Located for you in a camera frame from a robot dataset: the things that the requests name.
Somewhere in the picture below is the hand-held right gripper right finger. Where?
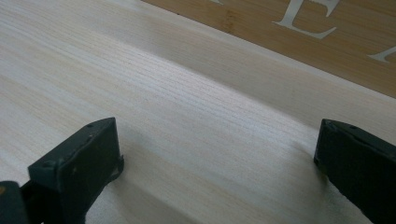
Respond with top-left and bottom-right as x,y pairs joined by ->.
313,118 -> 396,224

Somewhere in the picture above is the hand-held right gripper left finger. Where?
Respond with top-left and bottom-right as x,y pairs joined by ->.
20,117 -> 125,224

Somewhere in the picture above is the bamboo board with white letters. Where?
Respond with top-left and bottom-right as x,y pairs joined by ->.
140,0 -> 396,99

